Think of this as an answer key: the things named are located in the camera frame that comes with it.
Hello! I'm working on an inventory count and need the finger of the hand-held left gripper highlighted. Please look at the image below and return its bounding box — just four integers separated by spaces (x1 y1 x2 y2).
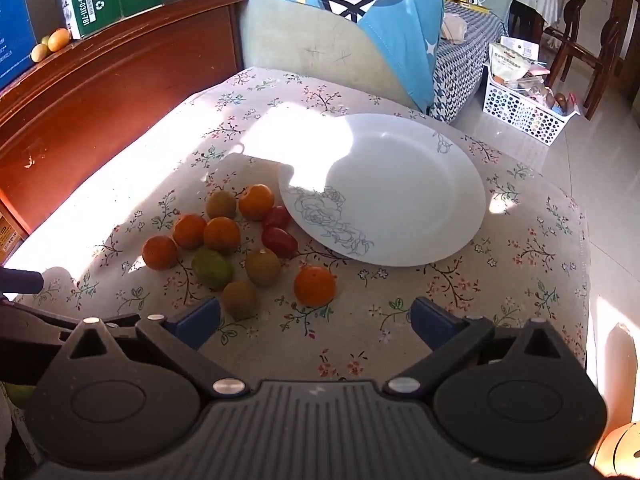
0 301 142 362
0 268 45 295

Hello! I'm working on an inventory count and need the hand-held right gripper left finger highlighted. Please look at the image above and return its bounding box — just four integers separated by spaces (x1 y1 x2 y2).
62 296 251 400

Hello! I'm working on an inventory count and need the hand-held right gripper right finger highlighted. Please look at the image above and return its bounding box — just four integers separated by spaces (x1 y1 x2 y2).
382 296 577 399

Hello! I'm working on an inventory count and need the olive green citrus fruit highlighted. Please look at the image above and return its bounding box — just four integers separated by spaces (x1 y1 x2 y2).
245 248 282 288
205 189 238 220
221 280 260 321

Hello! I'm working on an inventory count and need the bright green citrus fruit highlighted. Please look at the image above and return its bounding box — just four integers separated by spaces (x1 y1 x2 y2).
191 248 234 291

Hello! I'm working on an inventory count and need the red cherry tomato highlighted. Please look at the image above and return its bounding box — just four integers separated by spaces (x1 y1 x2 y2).
263 205 291 229
261 226 299 259

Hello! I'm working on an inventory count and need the white floral plate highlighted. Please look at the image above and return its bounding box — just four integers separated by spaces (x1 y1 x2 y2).
278 112 487 267

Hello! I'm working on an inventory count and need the orange carton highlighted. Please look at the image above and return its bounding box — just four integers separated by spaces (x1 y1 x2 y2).
0 199 30 264

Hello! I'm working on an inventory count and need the floral tablecloth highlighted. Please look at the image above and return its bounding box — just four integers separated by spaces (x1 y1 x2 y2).
5 66 592 386

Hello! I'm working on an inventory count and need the red-brown wooden cabinet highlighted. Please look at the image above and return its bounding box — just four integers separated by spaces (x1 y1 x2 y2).
0 0 250 263

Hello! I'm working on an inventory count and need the white perforated basket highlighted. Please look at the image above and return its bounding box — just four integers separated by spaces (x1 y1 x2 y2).
482 62 582 147

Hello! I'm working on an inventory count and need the orange round object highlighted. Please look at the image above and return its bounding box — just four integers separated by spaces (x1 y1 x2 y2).
590 421 640 479

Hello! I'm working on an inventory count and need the blue houndstooth sofa cover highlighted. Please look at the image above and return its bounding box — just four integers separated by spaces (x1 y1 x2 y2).
428 0 509 126

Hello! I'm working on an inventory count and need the blue cardboard box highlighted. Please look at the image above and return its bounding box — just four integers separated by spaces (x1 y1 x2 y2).
0 0 39 92

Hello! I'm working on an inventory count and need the green white snack packet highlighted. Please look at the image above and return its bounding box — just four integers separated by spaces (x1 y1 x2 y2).
487 42 527 84

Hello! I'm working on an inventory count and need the white printed packet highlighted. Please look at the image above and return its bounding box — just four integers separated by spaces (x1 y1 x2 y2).
501 35 540 61

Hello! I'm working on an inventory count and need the cream cloth bag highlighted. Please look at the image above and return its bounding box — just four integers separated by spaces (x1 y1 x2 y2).
442 13 467 44

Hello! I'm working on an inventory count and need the blue printed cushion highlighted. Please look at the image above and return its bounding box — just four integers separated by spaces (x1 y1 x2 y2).
160 0 444 114

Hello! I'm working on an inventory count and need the dark wooden chair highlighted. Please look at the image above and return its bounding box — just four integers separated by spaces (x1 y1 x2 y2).
542 0 627 122

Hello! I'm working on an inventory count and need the yellow black bar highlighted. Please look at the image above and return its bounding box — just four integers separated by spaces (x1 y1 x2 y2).
444 0 497 14

